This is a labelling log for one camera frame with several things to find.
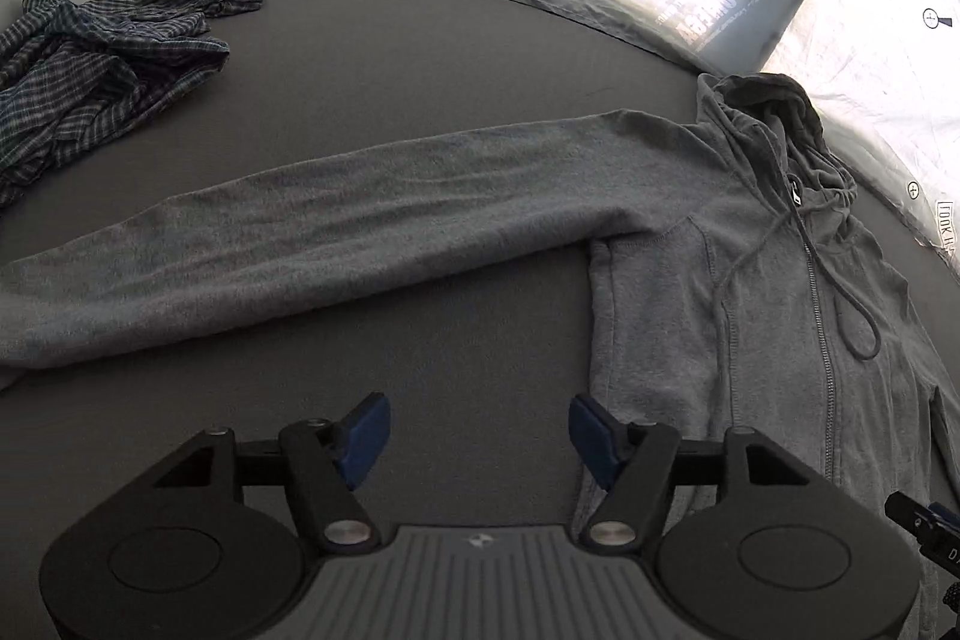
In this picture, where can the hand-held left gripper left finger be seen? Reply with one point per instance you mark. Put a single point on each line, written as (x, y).
(367, 439)

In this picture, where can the grey zip hoodie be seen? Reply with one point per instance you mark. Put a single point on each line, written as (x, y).
(450, 197)

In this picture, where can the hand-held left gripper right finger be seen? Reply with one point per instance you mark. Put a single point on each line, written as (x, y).
(592, 439)

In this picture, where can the dark plaid shirt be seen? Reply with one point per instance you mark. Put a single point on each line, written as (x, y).
(90, 78)

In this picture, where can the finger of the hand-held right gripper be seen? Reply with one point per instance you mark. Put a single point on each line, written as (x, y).
(911, 515)

